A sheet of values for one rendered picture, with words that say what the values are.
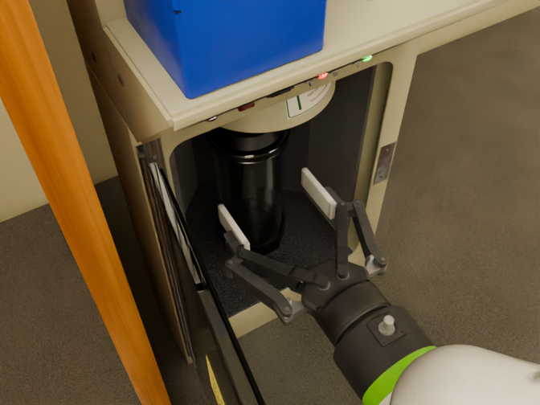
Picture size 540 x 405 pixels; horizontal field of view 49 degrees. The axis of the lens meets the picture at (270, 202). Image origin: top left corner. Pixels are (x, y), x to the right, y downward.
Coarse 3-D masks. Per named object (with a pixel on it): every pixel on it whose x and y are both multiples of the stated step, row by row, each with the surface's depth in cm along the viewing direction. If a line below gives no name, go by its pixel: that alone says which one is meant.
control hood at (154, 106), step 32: (352, 0) 43; (384, 0) 43; (416, 0) 43; (448, 0) 43; (480, 0) 43; (128, 32) 40; (352, 32) 40; (384, 32) 40; (416, 32) 41; (128, 64) 38; (160, 64) 38; (288, 64) 38; (320, 64) 38; (128, 96) 43; (160, 96) 36; (224, 96) 36; (256, 96) 38; (160, 128) 38
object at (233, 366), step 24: (168, 192) 47; (168, 216) 45; (168, 240) 53; (192, 264) 43; (192, 288) 44; (192, 312) 52; (216, 312) 40; (192, 336) 64; (216, 336) 39; (216, 360) 44; (240, 384) 37
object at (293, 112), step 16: (304, 96) 61; (320, 96) 63; (256, 112) 61; (272, 112) 61; (288, 112) 61; (304, 112) 62; (224, 128) 62; (240, 128) 61; (256, 128) 61; (272, 128) 61; (288, 128) 62
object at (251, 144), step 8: (216, 128) 72; (216, 136) 71; (224, 136) 71; (232, 136) 70; (240, 136) 70; (248, 136) 70; (256, 136) 70; (264, 136) 70; (272, 136) 71; (224, 144) 71; (232, 144) 70; (240, 144) 70; (248, 144) 70; (256, 144) 70; (264, 144) 71
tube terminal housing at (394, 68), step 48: (96, 0) 40; (96, 48) 46; (96, 96) 57; (288, 96) 57; (384, 96) 70; (384, 144) 72; (144, 192) 55; (384, 192) 80; (144, 240) 71; (288, 288) 85; (240, 336) 88
